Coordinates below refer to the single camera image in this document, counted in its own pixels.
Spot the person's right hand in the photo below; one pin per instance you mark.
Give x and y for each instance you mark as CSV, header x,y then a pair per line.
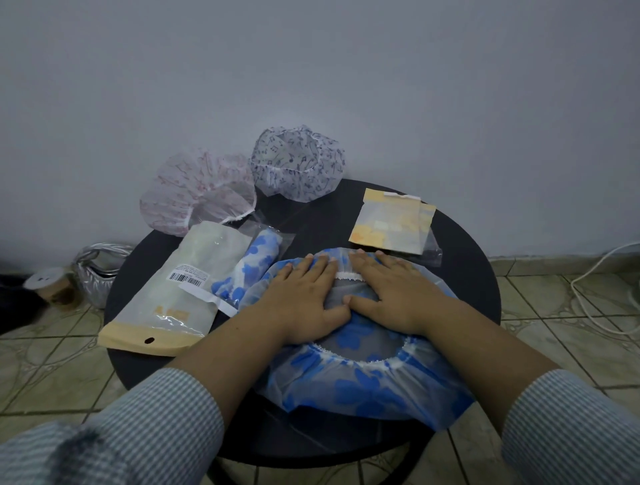
x,y
400,300

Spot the person's left hand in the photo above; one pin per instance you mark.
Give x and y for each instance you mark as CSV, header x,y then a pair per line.
x,y
295,305

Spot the blue flower shower cap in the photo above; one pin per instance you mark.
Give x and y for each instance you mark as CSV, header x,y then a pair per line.
x,y
370,389
255,265

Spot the stack of yellow small pouches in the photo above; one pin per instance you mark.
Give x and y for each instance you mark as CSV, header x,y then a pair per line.
x,y
390,220

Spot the cream packet with barcode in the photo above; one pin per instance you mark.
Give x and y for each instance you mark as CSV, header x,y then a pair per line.
x,y
170,300

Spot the pink print shower cap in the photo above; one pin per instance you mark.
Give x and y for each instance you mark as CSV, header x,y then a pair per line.
x,y
190,195

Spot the person's right forearm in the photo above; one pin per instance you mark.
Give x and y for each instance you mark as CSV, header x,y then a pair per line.
x,y
500,365

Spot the black round side table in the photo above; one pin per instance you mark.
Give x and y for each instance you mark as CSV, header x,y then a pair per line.
x,y
325,220

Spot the silver quilted handbag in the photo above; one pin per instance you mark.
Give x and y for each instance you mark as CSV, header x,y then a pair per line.
x,y
100,282

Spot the ribbon spool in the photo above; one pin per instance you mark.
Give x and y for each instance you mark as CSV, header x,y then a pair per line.
x,y
50,287

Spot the black bag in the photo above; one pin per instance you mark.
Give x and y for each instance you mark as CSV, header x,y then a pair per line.
x,y
17,305

